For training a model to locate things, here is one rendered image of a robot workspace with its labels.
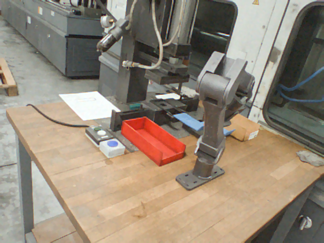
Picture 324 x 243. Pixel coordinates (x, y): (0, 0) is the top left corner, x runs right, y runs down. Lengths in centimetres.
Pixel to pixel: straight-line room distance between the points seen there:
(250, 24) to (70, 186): 132
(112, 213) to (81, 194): 11
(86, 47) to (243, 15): 297
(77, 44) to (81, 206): 362
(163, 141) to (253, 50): 86
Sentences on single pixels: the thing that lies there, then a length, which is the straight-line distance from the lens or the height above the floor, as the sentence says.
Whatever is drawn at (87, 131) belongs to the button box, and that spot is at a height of 93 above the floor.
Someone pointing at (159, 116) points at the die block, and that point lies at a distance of 117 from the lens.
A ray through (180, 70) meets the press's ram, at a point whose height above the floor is 117.
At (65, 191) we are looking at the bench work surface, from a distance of 81.
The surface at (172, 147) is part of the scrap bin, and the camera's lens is 103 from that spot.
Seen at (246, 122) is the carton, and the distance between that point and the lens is 138.
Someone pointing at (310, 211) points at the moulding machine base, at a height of 58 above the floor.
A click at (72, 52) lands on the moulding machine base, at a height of 44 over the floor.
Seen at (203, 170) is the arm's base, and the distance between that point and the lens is 90.
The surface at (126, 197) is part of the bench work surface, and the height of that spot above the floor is 90.
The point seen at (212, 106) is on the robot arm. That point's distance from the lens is 72.
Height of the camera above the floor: 144
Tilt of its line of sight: 25 degrees down
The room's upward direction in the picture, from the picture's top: 12 degrees clockwise
